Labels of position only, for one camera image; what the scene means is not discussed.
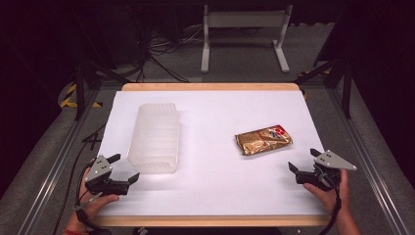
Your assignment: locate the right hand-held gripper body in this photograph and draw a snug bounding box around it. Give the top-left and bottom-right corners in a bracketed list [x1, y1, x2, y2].
[295, 149, 358, 192]

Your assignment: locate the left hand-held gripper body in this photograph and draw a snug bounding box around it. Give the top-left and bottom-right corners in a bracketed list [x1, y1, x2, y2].
[84, 154, 130, 197]

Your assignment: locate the gold foil snack packet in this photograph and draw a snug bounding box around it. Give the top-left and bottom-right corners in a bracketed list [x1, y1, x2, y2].
[234, 124, 294, 157]

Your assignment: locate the translucent plastic container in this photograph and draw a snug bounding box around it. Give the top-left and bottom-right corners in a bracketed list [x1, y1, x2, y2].
[126, 103, 181, 174]

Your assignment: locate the person's left hand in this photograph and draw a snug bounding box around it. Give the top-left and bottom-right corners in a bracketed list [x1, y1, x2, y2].
[66, 166, 120, 233]

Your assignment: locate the person's right hand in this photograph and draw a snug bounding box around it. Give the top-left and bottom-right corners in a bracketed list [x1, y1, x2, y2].
[302, 168, 350, 216]

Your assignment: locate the yellow black hazard tape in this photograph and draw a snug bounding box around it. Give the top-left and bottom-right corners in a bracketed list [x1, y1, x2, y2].
[58, 83, 104, 110]

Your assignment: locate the black tripod stand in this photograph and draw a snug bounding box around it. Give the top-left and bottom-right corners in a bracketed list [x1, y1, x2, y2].
[73, 6, 131, 121]
[293, 48, 354, 119]

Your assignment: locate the white paper sheet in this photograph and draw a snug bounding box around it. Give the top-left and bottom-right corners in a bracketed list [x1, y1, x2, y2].
[97, 90, 328, 217]

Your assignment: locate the white metal stand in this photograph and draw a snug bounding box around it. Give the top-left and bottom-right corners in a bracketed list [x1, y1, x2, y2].
[200, 4, 294, 74]

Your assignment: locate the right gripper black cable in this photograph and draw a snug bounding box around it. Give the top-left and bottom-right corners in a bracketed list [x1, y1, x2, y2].
[313, 164, 343, 235]

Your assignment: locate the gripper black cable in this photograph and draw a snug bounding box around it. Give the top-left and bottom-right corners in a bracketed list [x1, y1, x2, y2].
[52, 123, 109, 235]
[313, 164, 343, 235]

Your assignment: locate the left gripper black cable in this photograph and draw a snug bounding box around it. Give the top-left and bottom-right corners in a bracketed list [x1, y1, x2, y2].
[52, 123, 109, 235]

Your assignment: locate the aluminium rail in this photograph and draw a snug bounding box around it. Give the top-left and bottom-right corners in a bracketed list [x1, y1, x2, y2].
[328, 87, 412, 235]
[17, 89, 101, 235]

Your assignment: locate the bundle of floor cables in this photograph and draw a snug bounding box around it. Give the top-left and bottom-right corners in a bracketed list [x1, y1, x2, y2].
[130, 19, 213, 83]

